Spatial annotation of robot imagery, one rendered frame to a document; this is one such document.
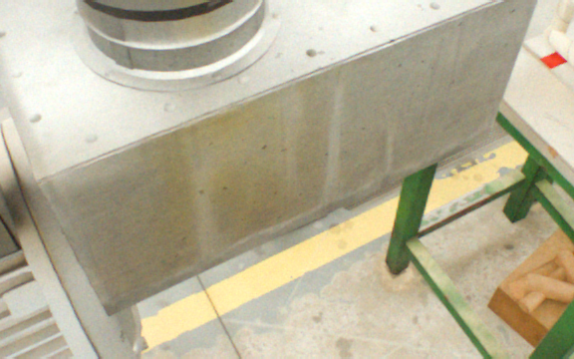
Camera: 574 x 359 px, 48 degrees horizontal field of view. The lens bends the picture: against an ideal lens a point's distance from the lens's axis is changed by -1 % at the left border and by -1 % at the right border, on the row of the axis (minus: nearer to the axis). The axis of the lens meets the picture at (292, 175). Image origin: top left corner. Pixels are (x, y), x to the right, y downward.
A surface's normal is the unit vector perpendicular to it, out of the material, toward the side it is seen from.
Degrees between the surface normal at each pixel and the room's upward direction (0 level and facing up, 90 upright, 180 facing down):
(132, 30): 90
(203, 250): 90
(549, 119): 0
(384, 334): 0
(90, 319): 59
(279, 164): 90
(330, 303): 0
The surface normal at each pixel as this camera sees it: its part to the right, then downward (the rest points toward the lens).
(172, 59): 0.07, 0.80
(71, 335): 0.43, 0.38
